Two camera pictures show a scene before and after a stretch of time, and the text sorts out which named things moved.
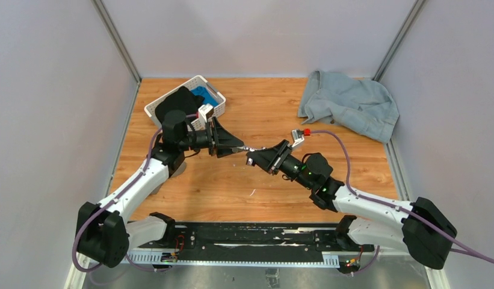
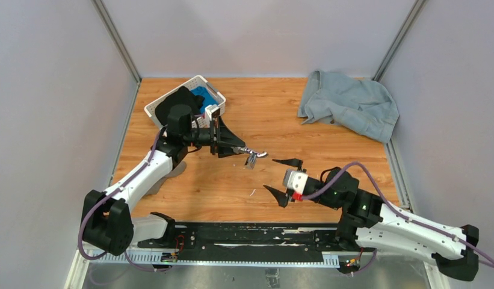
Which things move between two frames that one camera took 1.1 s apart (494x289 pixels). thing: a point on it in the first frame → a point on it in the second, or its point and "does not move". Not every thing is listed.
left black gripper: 219,141 does not move
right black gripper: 271,159 → 281,197
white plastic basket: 198,124 does not move
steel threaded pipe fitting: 236,149 does not move
